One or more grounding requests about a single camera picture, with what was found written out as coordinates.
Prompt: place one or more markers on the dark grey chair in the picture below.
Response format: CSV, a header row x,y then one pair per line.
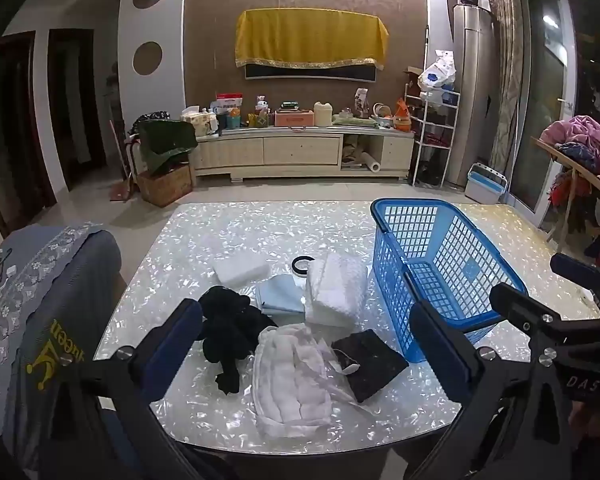
x,y
75,305

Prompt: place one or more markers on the pink box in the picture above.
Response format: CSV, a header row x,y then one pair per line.
x,y
294,118

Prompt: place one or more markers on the black fabric piece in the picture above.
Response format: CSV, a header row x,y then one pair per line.
x,y
230,327

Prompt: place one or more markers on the small white folded cloth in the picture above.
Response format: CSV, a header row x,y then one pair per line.
x,y
242,266

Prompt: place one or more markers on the grey lace cover cloth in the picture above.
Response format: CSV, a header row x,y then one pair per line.
x,y
25,285

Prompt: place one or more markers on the white towel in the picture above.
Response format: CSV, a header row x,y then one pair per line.
x,y
337,290

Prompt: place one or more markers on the broom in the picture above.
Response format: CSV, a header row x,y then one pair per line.
x,y
120,190

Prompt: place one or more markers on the floral paper bag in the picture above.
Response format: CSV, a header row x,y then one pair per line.
x,y
362,101

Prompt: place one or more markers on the dark green bag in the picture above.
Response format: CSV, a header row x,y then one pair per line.
x,y
167,142

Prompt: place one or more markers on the pile of clothes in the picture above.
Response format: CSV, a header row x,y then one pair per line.
x,y
585,135

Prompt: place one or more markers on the clear plastic wrapper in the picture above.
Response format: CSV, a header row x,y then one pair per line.
x,y
336,382

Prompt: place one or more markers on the light blue cloth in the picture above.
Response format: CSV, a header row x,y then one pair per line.
x,y
280,297

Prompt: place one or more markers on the tall standing air conditioner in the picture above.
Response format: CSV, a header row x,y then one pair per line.
x,y
472,90

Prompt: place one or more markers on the white paper roll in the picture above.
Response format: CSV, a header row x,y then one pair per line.
x,y
371,162

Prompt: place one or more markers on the dark wooden door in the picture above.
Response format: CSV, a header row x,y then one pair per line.
x,y
10,135

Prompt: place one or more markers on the glass balcony door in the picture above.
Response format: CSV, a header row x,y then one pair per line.
x,y
542,100

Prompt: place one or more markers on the red and white box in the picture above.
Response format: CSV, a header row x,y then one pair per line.
x,y
230,102

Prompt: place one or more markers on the green folded cloth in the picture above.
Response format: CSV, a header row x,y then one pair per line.
x,y
355,121

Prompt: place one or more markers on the white gauze cloth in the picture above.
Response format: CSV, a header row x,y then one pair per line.
x,y
290,385

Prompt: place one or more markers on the patterned curtain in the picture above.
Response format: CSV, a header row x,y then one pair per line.
x,y
505,60

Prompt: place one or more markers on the cream television cabinet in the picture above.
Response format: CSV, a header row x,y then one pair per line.
x,y
300,150

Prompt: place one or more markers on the orange bag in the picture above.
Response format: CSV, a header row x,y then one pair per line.
x,y
403,117

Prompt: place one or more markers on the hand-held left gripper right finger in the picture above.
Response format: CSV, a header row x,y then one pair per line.
x,y
442,355

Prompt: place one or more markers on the black cloth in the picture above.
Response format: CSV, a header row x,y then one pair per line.
x,y
372,367

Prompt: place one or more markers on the cream tissue pack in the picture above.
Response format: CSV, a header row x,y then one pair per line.
x,y
200,121

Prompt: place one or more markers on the brown wooden box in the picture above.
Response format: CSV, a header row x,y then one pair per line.
x,y
165,187

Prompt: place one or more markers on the white plastic bag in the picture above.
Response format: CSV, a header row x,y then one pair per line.
x,y
437,77

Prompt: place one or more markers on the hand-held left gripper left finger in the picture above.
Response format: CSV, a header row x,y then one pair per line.
x,y
172,345

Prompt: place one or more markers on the blue and white box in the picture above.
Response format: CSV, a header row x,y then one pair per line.
x,y
485,185

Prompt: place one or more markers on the blue plastic basket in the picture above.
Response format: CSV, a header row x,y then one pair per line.
x,y
430,260

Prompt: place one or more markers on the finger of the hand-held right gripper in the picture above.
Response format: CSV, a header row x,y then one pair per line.
x,y
522,305
575,266

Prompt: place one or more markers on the wooden rack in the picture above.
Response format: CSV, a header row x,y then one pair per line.
x,y
585,180

